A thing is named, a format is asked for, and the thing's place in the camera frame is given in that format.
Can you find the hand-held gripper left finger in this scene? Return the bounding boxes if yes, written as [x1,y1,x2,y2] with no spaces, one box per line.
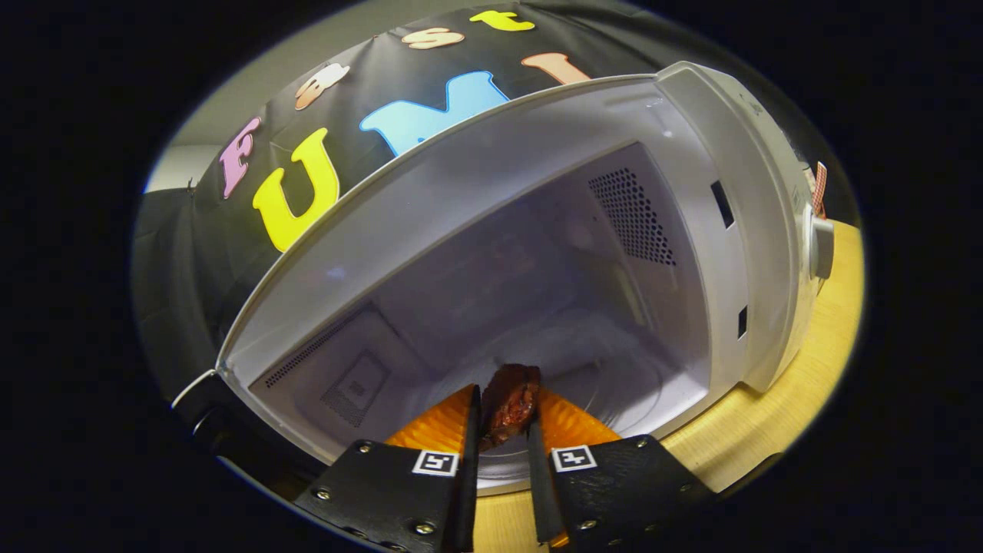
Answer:
[294,382,482,553]

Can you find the white toaster oven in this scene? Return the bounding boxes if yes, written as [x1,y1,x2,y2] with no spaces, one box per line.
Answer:
[170,61,836,496]

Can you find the brown fried chicken piece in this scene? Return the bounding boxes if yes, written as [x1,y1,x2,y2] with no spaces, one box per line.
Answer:
[478,363,542,452]

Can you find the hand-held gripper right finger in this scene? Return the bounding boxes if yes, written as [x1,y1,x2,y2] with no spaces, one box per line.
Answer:
[526,386,715,550]

